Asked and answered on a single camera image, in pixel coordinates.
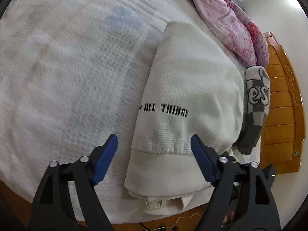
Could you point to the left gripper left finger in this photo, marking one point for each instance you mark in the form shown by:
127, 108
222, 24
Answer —
52, 207

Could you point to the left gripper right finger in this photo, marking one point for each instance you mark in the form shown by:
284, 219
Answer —
242, 197

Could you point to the white waffle-knit sweater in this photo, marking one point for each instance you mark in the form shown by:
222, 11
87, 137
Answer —
193, 88

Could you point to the wooden bed footboard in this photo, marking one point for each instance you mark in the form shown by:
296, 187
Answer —
284, 131

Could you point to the white fleece bed blanket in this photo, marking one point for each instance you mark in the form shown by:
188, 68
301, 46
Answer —
73, 72

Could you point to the pink purple floral quilt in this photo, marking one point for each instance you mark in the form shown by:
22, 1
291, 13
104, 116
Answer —
235, 30

